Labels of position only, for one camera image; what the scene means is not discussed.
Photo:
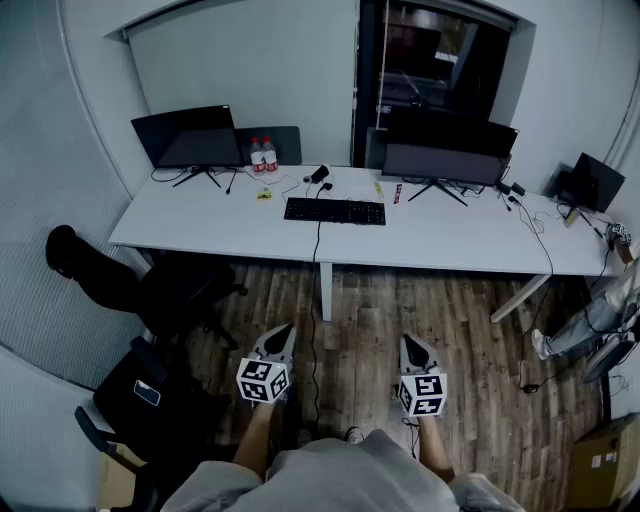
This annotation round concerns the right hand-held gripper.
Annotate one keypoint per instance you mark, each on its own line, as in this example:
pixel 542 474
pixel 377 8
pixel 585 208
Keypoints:
pixel 424 395

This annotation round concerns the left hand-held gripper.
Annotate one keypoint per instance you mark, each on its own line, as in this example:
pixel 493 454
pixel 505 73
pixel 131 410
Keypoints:
pixel 262 381

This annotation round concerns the black keyboard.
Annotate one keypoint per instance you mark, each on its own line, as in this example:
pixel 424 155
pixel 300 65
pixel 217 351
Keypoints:
pixel 335 211

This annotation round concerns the person's left forearm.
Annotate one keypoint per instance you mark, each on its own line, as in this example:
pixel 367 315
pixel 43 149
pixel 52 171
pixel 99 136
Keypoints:
pixel 255 440

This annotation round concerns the person's right forearm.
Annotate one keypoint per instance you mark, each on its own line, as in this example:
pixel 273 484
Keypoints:
pixel 434 445

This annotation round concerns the white desk leg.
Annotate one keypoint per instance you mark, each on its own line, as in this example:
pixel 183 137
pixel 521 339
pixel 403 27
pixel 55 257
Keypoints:
pixel 520 300
pixel 326 290

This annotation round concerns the person's grey shoe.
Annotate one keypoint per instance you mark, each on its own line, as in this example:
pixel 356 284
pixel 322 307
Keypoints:
pixel 303 438
pixel 354 434

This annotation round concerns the black office chair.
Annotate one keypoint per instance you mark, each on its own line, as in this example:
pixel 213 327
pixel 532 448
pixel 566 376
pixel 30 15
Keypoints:
pixel 190 295

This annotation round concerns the black power adapter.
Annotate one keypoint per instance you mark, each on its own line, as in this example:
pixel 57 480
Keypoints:
pixel 320 174
pixel 530 387

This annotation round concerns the person's grey shirt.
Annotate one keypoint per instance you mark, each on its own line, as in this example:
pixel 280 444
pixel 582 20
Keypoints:
pixel 345 475

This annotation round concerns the blue-edged smartphone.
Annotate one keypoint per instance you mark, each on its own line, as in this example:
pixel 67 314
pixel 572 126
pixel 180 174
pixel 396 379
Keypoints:
pixel 147 392

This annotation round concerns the yellow card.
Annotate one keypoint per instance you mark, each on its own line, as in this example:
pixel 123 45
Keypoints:
pixel 265 195

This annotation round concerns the black armchair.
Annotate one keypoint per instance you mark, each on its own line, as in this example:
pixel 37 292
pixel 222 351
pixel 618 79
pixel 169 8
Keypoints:
pixel 150 430

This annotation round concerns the red stick packet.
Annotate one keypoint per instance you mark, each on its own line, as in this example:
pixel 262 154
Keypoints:
pixel 398 194

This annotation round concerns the yellow stick packet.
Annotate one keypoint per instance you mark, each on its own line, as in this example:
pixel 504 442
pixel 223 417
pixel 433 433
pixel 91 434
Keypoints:
pixel 379 190

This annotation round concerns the red-capped water bottle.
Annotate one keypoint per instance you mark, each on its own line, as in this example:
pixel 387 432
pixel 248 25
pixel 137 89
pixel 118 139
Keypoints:
pixel 270 156
pixel 257 157

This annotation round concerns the wide black computer monitor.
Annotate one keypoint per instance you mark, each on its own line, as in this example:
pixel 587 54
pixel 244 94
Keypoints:
pixel 445 157

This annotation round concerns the small yellow box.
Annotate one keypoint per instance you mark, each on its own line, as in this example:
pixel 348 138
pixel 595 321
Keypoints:
pixel 571 218

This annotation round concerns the flat brown cardboard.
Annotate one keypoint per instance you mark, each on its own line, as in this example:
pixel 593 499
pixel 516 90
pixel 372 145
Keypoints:
pixel 116 480

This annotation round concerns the brown cardboard box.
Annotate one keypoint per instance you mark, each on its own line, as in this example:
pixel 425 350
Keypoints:
pixel 605 465

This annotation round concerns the small black monitor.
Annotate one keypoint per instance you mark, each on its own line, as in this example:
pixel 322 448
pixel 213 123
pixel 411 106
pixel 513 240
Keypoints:
pixel 595 182

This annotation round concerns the white roller blind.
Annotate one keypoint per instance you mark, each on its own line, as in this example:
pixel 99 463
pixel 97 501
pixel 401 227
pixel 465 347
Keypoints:
pixel 240 75

